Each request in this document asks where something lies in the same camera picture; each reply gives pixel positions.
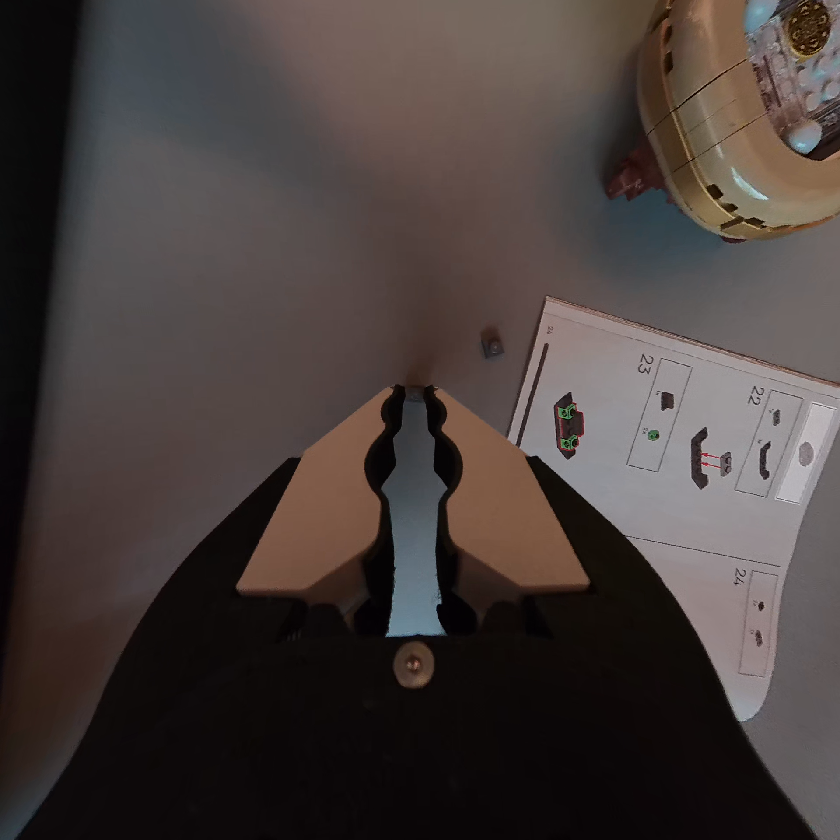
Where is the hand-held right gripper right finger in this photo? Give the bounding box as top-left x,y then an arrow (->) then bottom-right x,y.
425,386 -> 592,634

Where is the open instruction booklet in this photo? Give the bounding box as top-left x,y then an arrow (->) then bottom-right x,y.
507,297 -> 840,723

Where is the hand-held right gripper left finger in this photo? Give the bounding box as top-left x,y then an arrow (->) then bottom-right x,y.
236,385 -> 404,634

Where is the tan round brick model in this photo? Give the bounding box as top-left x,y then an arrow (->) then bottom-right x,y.
605,0 -> 840,244

